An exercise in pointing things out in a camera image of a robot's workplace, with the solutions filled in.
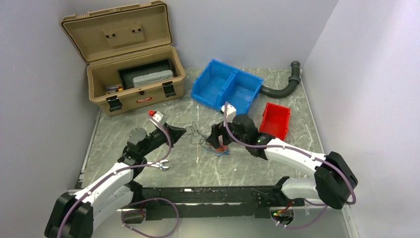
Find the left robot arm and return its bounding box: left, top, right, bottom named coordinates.
left=44, top=124, right=186, bottom=238

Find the grey case in toolbox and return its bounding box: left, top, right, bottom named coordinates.
left=133, top=69, right=173, bottom=87

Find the black corrugated hose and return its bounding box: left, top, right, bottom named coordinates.
left=260, top=61, right=302, bottom=99

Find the blue double plastic bin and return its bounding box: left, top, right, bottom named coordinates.
left=191, top=59, right=263, bottom=114

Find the red plastic bin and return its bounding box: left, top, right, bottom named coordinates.
left=259, top=102, right=291, bottom=141

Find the yellow black tool in toolbox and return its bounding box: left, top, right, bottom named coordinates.
left=105, top=84, right=123, bottom=94

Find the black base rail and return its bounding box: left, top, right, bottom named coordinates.
left=128, top=186, right=305, bottom=221

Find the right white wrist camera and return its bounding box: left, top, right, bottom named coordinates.
left=221, top=103, right=237, bottom=122

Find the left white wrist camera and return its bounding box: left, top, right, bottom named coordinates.
left=148, top=110, right=167, bottom=125

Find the black wire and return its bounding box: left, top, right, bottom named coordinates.
left=182, top=122, right=214, bottom=148

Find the aluminium frame rail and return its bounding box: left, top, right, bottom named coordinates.
left=61, top=188, right=351, bottom=214

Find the black tray in toolbox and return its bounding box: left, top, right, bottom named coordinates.
left=118, top=59, right=176, bottom=90

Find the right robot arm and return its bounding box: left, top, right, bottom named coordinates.
left=206, top=114, right=358, bottom=210

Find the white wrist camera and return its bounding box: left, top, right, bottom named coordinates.
left=148, top=110, right=167, bottom=125
left=221, top=103, right=237, bottom=122

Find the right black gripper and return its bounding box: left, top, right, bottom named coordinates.
left=206, top=115, right=248, bottom=149

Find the tan plastic toolbox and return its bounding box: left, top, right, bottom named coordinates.
left=61, top=0, right=186, bottom=116

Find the silver open-end wrench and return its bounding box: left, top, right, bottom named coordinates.
left=147, top=159, right=170, bottom=171

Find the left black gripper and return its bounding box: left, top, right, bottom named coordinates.
left=140, top=122, right=186, bottom=157

